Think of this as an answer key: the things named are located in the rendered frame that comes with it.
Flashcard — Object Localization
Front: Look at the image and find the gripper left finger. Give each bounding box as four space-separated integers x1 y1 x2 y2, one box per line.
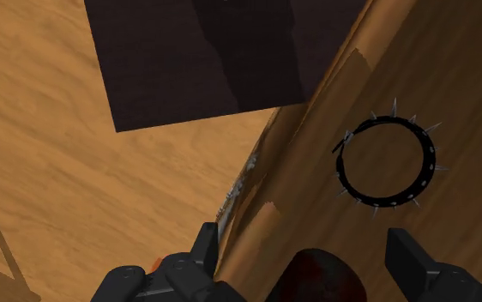
90 221 249 302

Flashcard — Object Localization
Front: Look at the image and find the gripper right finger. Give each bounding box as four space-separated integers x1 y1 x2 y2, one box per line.
384 227 482 302

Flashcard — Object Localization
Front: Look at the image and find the dark red round object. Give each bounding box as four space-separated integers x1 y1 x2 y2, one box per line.
266 248 368 302

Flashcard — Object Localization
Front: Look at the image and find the black spiked collar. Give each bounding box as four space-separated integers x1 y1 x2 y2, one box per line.
332 97 451 220

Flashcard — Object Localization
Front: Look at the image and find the wooden chest of drawers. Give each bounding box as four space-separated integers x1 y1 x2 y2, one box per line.
214 0 482 302

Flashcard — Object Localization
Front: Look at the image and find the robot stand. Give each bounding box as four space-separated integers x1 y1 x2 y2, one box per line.
83 0 370 134

